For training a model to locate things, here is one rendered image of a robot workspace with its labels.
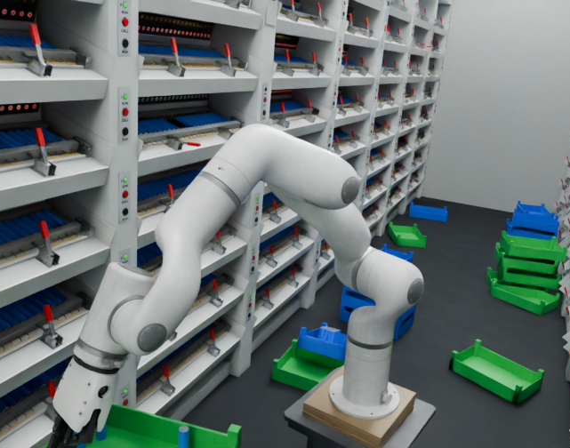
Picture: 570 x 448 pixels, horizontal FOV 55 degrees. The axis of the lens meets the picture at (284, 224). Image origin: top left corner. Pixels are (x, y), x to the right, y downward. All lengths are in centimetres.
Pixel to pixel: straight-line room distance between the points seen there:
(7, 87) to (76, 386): 52
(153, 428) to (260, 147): 56
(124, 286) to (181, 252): 10
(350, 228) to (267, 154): 30
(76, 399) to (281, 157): 52
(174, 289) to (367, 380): 76
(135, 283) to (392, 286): 64
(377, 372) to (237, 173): 73
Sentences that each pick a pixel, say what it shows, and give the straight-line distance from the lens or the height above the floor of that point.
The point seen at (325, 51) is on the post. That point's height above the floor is 122.
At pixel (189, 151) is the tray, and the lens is 153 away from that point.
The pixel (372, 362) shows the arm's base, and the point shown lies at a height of 47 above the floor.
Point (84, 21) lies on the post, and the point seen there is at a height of 123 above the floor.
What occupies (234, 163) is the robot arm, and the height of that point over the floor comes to 101.
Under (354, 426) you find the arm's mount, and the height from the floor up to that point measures 32.
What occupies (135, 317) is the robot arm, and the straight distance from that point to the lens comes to 85.
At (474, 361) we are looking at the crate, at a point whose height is 0.
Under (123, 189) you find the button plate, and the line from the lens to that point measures 133.
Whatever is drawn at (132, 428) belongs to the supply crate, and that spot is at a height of 49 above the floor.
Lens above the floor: 120
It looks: 17 degrees down
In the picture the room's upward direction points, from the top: 5 degrees clockwise
